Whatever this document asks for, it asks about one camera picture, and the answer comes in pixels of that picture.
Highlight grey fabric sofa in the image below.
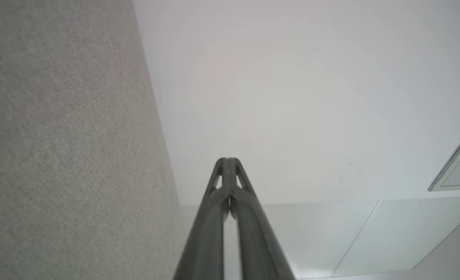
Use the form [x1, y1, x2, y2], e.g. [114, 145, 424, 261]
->
[0, 0, 187, 280]

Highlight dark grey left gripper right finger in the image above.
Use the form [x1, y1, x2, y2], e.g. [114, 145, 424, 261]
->
[228, 157, 296, 280]

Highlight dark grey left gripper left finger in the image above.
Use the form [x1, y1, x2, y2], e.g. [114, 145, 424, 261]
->
[173, 157, 229, 280]

